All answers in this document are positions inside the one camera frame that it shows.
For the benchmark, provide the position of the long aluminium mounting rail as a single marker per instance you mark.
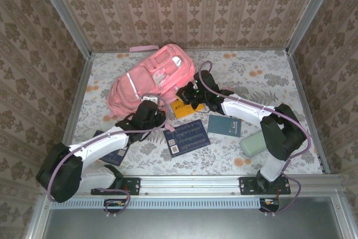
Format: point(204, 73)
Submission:
point(190, 184)

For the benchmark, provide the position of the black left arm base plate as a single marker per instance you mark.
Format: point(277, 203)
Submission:
point(134, 185)

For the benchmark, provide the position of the aluminium corner frame post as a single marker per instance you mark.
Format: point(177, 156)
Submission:
point(310, 12)
point(64, 15)

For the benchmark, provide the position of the aluminium side rail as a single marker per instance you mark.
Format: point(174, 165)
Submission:
point(78, 102)
point(305, 104)

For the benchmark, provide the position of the grey metal panel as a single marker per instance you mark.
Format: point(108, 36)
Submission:
point(195, 225)

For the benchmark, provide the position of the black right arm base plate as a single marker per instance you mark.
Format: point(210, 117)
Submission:
point(246, 185)

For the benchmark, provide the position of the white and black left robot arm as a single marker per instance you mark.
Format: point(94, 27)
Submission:
point(95, 146)

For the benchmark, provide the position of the teal book with white logo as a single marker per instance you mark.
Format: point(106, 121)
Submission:
point(223, 125)

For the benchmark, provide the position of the pale green pencil case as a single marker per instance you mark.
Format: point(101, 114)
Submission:
point(251, 145)

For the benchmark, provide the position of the thin aluminium rear rail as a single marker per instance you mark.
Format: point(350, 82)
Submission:
point(223, 49)

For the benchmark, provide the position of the pink backpack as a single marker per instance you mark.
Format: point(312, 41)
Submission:
point(145, 79)

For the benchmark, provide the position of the yellow book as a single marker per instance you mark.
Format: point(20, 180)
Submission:
point(181, 111)

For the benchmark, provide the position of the navy book with gold lettering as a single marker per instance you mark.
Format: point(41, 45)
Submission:
point(114, 158)

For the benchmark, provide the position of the navy book with barcode label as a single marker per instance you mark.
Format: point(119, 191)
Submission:
point(187, 138)

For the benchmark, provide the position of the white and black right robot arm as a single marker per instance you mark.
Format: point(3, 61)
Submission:
point(243, 110)

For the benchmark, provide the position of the floral patterned table cover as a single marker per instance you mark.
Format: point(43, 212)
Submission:
point(223, 160)

